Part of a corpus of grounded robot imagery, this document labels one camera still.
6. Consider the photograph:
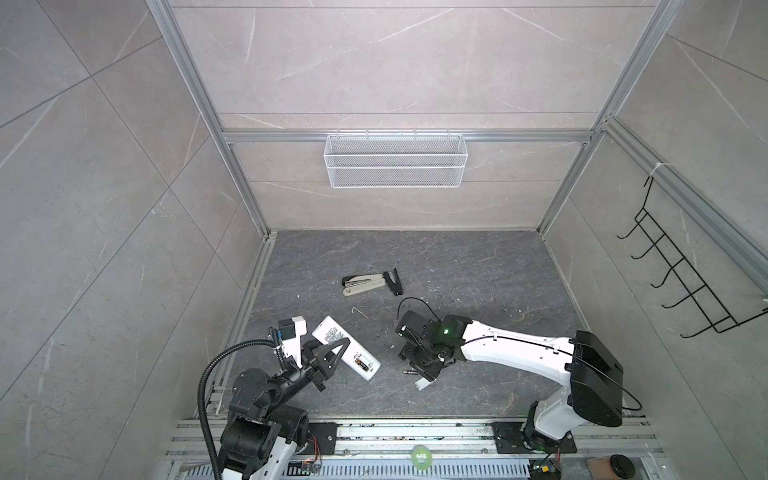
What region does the white remote battery cover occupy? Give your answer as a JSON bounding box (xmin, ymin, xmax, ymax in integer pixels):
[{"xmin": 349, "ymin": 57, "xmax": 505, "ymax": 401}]
[{"xmin": 415, "ymin": 378, "xmax": 432, "ymax": 391}]

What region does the white remote control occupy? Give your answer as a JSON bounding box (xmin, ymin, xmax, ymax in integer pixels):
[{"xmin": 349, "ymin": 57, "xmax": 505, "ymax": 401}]
[{"xmin": 312, "ymin": 316, "xmax": 381, "ymax": 381}]

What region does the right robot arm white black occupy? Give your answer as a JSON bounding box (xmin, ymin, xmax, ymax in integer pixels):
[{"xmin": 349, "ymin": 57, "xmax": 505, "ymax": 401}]
[{"xmin": 396, "ymin": 310, "xmax": 624, "ymax": 453}]

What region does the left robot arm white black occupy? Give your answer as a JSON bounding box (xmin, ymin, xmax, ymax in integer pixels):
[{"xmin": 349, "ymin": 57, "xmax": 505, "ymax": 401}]
[{"xmin": 209, "ymin": 337, "xmax": 351, "ymax": 479}]

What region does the grey black stapler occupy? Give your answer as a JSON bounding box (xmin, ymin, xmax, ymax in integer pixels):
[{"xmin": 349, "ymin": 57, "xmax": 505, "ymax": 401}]
[{"xmin": 341, "ymin": 269, "xmax": 404, "ymax": 297}]

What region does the green round sticker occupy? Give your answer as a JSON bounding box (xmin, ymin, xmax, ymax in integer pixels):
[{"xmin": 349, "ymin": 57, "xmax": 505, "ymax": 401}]
[{"xmin": 410, "ymin": 445, "xmax": 433, "ymax": 471}]

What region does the black round cap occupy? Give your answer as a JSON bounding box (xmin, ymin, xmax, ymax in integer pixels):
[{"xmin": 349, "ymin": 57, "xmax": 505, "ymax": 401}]
[{"xmin": 609, "ymin": 454, "xmax": 637, "ymax": 480}]

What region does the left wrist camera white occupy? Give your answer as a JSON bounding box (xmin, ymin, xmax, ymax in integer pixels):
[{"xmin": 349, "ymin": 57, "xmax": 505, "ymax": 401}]
[{"xmin": 270, "ymin": 316, "xmax": 307, "ymax": 371}]

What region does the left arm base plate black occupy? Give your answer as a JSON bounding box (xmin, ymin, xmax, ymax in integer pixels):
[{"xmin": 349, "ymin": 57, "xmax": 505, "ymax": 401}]
[{"xmin": 296, "ymin": 422, "xmax": 339, "ymax": 457}]

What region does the black corrugated cable conduit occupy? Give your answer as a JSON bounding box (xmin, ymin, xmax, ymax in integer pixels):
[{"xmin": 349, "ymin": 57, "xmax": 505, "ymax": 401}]
[{"xmin": 197, "ymin": 338, "xmax": 278, "ymax": 480}]

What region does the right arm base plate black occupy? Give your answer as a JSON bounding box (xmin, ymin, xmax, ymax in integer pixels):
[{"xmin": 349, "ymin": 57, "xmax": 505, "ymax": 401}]
[{"xmin": 491, "ymin": 422, "xmax": 577, "ymax": 454}]

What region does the white wire mesh basket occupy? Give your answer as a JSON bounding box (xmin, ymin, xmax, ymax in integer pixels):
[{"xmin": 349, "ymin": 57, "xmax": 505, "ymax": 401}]
[{"xmin": 323, "ymin": 133, "xmax": 469, "ymax": 189}]

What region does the black wire hook rack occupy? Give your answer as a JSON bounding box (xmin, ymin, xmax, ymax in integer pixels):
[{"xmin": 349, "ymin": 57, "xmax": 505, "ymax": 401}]
[{"xmin": 616, "ymin": 176, "xmax": 767, "ymax": 339}]

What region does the white cable tie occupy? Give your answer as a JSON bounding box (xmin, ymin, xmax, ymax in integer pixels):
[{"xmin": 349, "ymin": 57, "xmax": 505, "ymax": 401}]
[{"xmin": 648, "ymin": 162, "xmax": 671, "ymax": 178}]

